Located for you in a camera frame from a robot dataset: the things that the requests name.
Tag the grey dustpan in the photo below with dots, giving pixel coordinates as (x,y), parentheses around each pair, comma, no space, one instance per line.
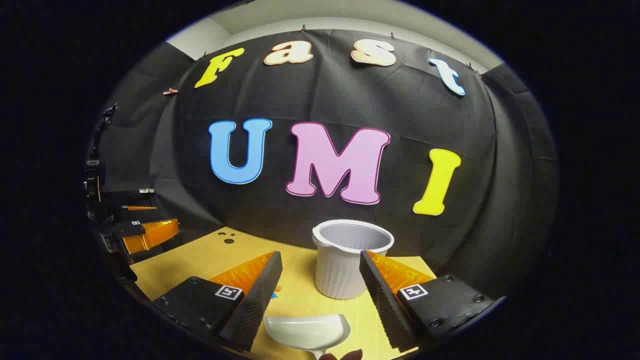
(307,332)

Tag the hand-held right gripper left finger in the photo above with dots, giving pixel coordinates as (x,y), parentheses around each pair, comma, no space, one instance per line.
(262,290)

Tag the small copper clip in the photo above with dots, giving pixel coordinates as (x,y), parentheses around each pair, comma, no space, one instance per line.
(170,91)

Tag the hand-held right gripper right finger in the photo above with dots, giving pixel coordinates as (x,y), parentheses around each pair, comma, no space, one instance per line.
(380,295)

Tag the white ribbed garbage bin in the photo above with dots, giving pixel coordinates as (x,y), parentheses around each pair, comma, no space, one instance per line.
(340,270)

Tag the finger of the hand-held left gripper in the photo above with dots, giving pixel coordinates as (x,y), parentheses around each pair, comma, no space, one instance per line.
(125,230)
(125,200)

